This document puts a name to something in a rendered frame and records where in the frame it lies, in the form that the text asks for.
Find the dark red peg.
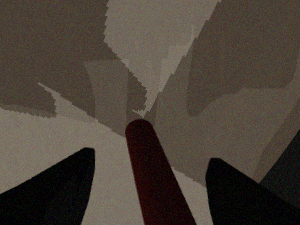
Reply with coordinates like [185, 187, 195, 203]
[125, 119, 196, 225]

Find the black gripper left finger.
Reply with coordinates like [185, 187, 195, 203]
[0, 148, 96, 225]

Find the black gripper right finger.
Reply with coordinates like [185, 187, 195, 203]
[204, 157, 300, 225]

